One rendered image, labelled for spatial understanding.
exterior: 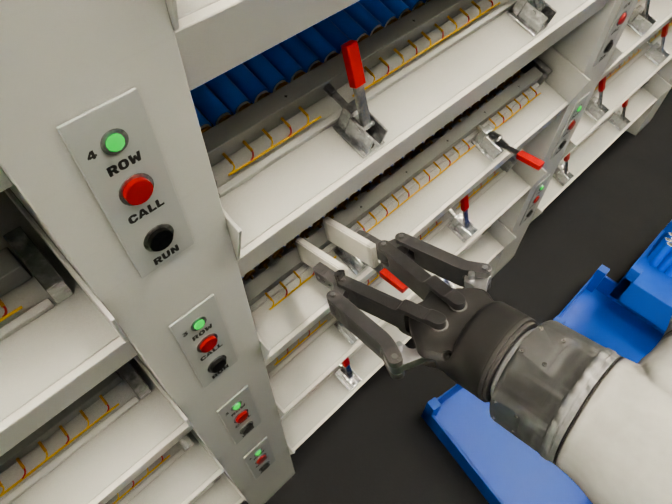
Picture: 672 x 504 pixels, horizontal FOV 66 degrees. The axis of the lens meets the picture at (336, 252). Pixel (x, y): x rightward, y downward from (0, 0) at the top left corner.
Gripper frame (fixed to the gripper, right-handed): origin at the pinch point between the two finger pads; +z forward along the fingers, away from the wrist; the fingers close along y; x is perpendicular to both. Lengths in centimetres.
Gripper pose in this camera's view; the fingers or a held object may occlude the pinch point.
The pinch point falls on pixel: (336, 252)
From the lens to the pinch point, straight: 51.9
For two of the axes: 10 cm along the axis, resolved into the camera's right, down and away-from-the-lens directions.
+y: -7.1, 5.7, -4.0
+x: 1.7, 7.0, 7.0
